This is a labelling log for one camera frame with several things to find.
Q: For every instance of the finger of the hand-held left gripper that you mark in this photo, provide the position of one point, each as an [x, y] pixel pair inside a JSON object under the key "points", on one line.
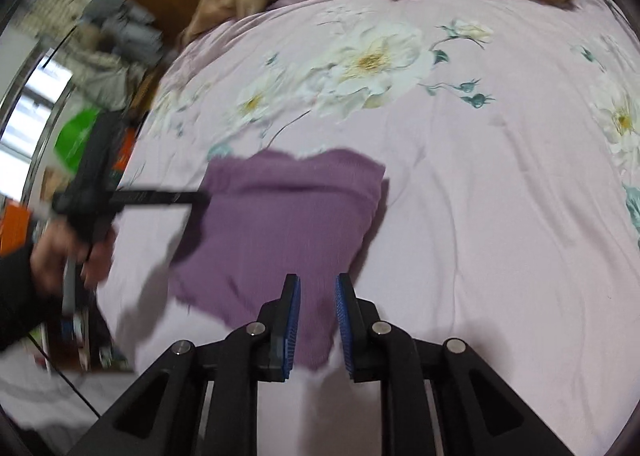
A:
{"points": [[155, 198]]}

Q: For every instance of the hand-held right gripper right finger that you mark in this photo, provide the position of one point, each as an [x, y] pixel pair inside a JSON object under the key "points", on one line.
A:
{"points": [[345, 331]]}

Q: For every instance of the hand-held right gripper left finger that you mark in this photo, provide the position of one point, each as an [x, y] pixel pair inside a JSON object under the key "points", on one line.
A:
{"points": [[291, 331]]}

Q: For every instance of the purple sweater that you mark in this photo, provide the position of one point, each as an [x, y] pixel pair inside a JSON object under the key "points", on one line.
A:
{"points": [[280, 216]]}

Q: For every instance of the pile of grey clothes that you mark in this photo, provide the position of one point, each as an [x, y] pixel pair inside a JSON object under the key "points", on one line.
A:
{"points": [[110, 61]]}

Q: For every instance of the person's left hand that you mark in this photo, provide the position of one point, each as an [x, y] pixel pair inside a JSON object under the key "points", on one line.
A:
{"points": [[55, 256]]}

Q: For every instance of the green round object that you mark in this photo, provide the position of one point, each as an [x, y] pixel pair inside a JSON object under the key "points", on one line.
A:
{"points": [[75, 136]]}

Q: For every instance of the window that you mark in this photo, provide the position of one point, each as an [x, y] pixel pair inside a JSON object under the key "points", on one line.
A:
{"points": [[30, 101]]}

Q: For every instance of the orange box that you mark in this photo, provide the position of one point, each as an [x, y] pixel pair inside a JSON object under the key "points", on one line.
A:
{"points": [[14, 231]]}

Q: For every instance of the pink floral bedsheet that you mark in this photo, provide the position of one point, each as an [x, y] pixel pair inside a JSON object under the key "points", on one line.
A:
{"points": [[500, 186]]}

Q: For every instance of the white cloth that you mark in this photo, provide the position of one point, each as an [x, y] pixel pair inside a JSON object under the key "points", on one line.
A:
{"points": [[40, 391]]}

